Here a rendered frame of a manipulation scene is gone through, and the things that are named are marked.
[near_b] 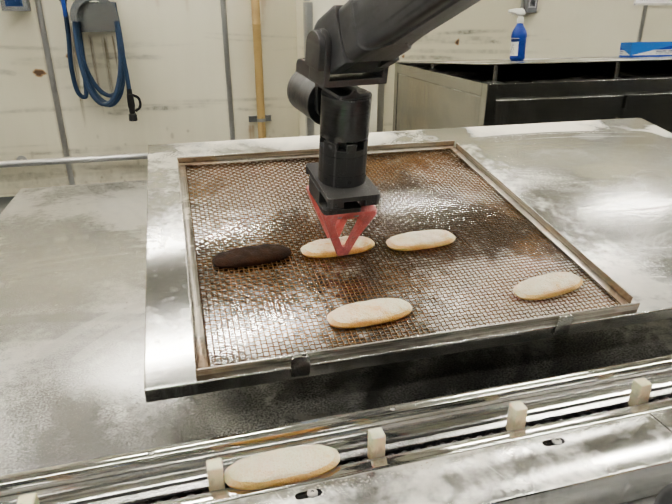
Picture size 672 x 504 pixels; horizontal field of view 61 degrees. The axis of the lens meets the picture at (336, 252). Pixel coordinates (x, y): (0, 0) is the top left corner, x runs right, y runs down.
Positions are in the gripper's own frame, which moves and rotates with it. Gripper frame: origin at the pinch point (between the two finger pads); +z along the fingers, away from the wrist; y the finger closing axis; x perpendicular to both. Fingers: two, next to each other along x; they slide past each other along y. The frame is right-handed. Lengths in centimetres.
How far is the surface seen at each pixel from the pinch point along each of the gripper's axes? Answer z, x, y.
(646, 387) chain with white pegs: 1.3, 22.1, 31.1
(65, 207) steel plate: 22, -41, -60
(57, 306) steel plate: 13.5, -37.2, -13.1
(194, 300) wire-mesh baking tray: 0.9, -19.0, 6.8
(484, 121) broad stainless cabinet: 36, 104, -128
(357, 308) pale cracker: 0.0, -2.2, 13.7
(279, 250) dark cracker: 0.2, -7.8, -0.1
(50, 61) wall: 62, -76, -339
